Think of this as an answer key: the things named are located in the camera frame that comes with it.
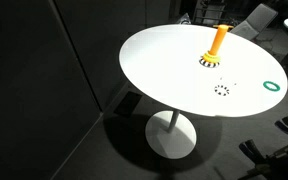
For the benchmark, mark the dark metal rack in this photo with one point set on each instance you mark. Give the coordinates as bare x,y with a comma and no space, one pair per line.
211,10

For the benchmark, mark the black stand frame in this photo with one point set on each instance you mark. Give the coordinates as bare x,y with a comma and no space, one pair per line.
280,163

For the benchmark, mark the grey office chair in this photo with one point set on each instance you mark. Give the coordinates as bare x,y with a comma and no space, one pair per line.
255,20

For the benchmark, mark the flat black floor box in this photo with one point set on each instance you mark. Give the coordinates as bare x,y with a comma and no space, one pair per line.
128,103

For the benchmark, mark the white table pedestal base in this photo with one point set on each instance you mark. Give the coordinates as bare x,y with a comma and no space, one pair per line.
170,136

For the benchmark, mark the orange upright peg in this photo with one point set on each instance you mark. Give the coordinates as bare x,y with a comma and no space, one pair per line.
219,38

